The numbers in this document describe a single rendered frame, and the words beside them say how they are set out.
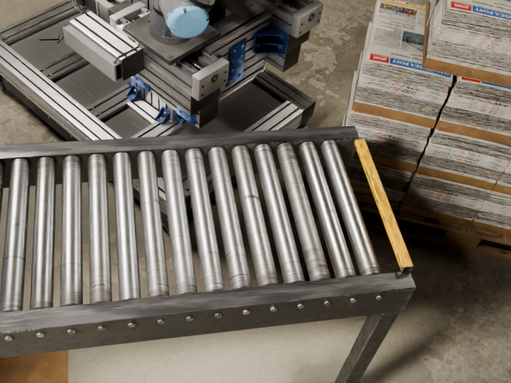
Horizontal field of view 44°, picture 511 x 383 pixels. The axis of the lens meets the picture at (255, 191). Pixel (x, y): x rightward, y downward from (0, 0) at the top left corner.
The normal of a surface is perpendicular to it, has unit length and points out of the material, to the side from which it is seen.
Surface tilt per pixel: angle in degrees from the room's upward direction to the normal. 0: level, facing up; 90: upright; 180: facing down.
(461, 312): 0
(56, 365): 0
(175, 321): 90
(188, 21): 97
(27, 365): 0
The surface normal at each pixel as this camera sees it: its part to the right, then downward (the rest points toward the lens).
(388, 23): 0.09, -0.62
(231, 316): 0.18, 0.77
